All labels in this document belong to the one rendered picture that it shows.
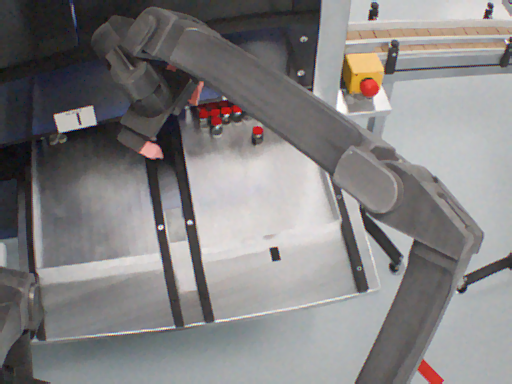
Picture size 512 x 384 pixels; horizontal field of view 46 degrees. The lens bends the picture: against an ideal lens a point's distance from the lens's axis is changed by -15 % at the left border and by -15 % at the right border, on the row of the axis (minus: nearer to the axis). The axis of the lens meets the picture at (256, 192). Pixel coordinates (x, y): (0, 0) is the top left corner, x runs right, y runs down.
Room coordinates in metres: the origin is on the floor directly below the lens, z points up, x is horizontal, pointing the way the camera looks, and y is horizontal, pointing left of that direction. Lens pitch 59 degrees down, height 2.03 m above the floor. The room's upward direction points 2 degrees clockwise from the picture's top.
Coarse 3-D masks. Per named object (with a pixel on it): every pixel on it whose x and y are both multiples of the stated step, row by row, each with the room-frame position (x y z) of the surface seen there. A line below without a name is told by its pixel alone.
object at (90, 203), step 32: (96, 128) 0.84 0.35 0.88; (32, 160) 0.74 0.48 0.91; (64, 160) 0.76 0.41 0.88; (96, 160) 0.76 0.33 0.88; (128, 160) 0.76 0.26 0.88; (32, 192) 0.66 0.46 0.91; (64, 192) 0.68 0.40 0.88; (96, 192) 0.68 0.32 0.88; (128, 192) 0.69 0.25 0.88; (32, 224) 0.58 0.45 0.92; (64, 224) 0.61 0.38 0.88; (96, 224) 0.61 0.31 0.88; (128, 224) 0.62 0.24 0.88; (64, 256) 0.54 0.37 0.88; (96, 256) 0.54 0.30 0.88; (128, 256) 0.53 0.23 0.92
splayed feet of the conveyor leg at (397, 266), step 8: (368, 216) 1.08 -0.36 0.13; (368, 224) 1.05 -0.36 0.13; (376, 224) 1.05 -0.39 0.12; (368, 232) 1.03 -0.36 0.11; (376, 232) 1.02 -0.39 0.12; (384, 232) 1.03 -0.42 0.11; (376, 240) 1.01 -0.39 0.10; (384, 240) 1.00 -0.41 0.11; (384, 248) 0.98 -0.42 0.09; (392, 248) 0.98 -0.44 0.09; (392, 256) 0.96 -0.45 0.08; (400, 256) 0.96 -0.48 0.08; (392, 264) 0.96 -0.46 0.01; (400, 264) 0.95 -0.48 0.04; (392, 272) 0.93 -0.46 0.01; (400, 272) 0.93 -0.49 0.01
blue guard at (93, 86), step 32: (256, 32) 0.85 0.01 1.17; (288, 32) 0.86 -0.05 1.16; (96, 64) 0.78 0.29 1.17; (160, 64) 0.81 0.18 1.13; (288, 64) 0.86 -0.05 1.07; (0, 96) 0.73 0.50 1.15; (32, 96) 0.75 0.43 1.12; (64, 96) 0.77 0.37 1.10; (96, 96) 0.78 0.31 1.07; (0, 128) 0.73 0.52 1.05; (32, 128) 0.75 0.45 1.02
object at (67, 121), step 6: (84, 108) 0.77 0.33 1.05; (90, 108) 0.77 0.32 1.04; (60, 114) 0.76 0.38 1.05; (66, 114) 0.76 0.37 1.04; (72, 114) 0.77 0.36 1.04; (84, 114) 0.77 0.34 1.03; (90, 114) 0.77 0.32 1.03; (60, 120) 0.76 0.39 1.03; (66, 120) 0.76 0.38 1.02; (72, 120) 0.76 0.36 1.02; (84, 120) 0.77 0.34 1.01; (90, 120) 0.77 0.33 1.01; (60, 126) 0.76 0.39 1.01; (66, 126) 0.76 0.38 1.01; (72, 126) 0.76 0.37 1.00; (78, 126) 0.77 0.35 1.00; (84, 126) 0.77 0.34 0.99; (60, 132) 0.76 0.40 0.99
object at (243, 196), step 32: (192, 128) 0.84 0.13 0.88; (224, 128) 0.84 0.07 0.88; (192, 160) 0.76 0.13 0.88; (224, 160) 0.77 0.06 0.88; (256, 160) 0.77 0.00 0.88; (288, 160) 0.77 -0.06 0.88; (192, 192) 0.67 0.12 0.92; (224, 192) 0.69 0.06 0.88; (256, 192) 0.70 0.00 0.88; (288, 192) 0.70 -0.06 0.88; (320, 192) 0.70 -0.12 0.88; (224, 224) 0.63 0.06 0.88; (256, 224) 0.63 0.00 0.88; (288, 224) 0.63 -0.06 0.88; (320, 224) 0.61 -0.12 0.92
